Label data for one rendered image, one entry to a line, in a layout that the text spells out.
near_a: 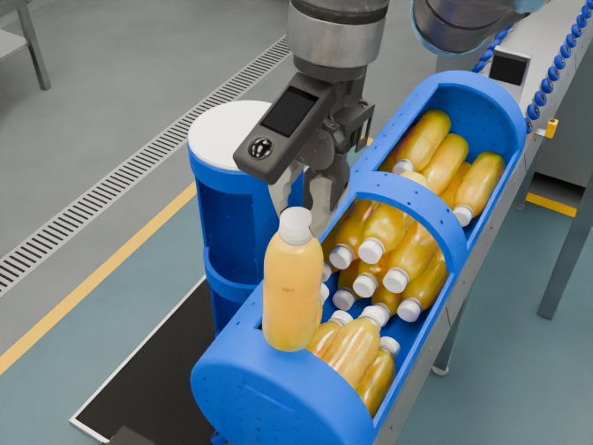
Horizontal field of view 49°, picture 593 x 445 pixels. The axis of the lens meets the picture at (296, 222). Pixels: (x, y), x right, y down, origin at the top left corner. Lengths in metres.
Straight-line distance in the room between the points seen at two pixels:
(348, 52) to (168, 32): 3.76
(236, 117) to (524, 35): 1.10
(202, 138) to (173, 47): 2.59
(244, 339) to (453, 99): 0.82
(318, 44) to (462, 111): 0.97
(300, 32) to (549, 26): 1.89
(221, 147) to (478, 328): 1.37
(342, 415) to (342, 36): 0.52
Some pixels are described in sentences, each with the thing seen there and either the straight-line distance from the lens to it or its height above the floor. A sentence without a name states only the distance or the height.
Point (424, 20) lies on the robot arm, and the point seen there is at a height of 1.66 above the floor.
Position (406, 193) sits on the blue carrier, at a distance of 1.15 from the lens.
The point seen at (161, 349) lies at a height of 0.15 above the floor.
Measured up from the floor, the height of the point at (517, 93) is 0.97.
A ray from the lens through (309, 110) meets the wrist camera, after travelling 0.63.
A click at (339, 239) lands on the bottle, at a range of 1.19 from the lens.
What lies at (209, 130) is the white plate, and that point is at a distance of 1.63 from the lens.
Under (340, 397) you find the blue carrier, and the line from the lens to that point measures 0.92.
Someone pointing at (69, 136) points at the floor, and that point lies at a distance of 3.53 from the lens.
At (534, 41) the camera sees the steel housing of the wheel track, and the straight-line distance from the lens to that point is 2.35.
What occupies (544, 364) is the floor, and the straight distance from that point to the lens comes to 2.55.
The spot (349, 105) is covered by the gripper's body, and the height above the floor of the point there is 1.60.
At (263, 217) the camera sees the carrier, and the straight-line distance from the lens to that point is 1.61.
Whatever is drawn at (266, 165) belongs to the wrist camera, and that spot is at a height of 1.60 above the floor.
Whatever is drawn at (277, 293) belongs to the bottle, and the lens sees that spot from 0.79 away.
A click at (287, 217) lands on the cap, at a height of 1.47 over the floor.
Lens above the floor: 1.98
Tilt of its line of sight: 44 degrees down
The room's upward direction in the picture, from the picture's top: straight up
